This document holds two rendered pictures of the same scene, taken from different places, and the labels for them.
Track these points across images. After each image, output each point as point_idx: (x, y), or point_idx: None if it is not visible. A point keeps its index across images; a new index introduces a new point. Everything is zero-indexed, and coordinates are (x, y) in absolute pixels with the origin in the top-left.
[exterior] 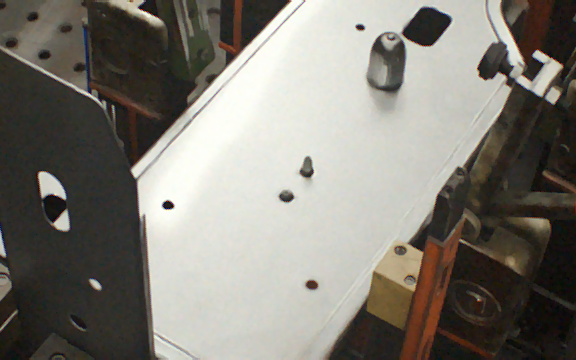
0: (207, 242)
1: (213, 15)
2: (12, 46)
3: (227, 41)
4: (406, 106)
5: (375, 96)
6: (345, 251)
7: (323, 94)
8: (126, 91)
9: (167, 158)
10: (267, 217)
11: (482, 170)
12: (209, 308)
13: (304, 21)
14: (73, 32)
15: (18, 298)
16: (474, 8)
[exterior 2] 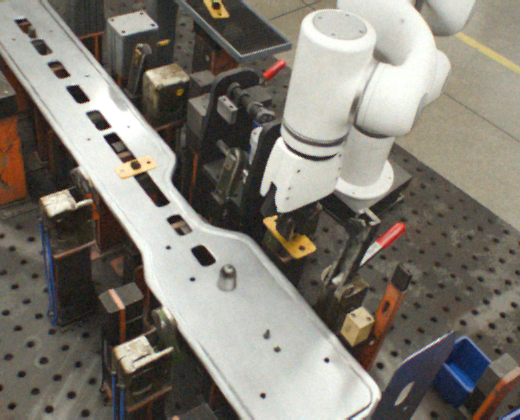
0: (290, 388)
1: (8, 358)
2: None
3: (116, 343)
4: (247, 285)
5: (236, 293)
6: (314, 341)
7: (226, 310)
8: (150, 394)
9: (235, 385)
10: (285, 360)
11: (354, 266)
12: (325, 402)
13: (177, 297)
14: None
15: None
16: (201, 233)
